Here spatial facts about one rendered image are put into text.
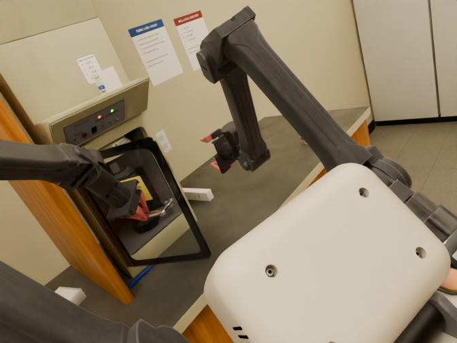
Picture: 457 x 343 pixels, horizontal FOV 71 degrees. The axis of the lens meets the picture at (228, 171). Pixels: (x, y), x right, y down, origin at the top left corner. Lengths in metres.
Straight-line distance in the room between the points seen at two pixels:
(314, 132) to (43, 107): 0.73
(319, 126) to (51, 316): 0.43
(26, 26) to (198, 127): 1.04
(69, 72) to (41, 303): 0.77
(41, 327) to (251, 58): 0.45
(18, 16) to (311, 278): 0.95
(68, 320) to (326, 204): 0.27
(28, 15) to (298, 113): 0.77
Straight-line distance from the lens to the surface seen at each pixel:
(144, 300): 1.06
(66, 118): 0.90
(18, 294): 0.37
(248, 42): 0.57
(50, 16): 1.07
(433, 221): 0.52
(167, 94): 1.71
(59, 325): 0.37
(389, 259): 0.33
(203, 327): 1.05
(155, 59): 1.71
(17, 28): 1.04
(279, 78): 0.55
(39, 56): 1.03
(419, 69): 3.60
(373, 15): 3.59
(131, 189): 0.82
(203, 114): 1.85
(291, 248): 0.29
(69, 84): 1.04
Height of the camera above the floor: 1.56
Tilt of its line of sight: 23 degrees down
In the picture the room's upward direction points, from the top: 22 degrees counter-clockwise
